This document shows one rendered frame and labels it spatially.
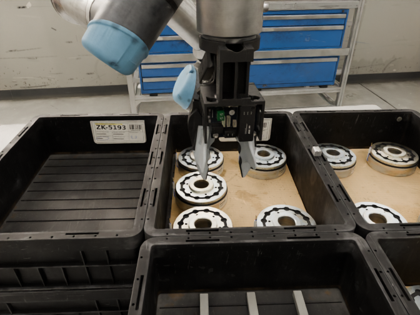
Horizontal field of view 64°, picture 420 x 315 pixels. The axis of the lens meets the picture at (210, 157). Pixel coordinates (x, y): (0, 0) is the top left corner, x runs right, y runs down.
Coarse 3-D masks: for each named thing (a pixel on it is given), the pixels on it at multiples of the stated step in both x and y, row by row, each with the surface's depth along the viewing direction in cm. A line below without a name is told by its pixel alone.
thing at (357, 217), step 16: (304, 112) 79; (320, 112) 79; (336, 112) 79; (352, 112) 79; (368, 112) 79; (384, 112) 80; (400, 112) 80; (416, 112) 79; (304, 128) 72; (320, 160) 62; (336, 176) 57; (352, 208) 50; (368, 224) 47; (384, 224) 47; (400, 224) 47; (416, 224) 47
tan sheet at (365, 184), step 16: (352, 176) 74; (368, 176) 74; (384, 176) 74; (416, 176) 74; (352, 192) 69; (368, 192) 69; (384, 192) 69; (400, 192) 69; (416, 192) 69; (400, 208) 65; (416, 208) 65
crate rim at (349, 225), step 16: (176, 112) 79; (272, 112) 79; (288, 112) 79; (160, 144) 66; (304, 144) 66; (160, 160) 62; (160, 176) 57; (320, 176) 57; (336, 192) 53; (336, 208) 51; (144, 224) 47; (336, 224) 47; (352, 224) 47
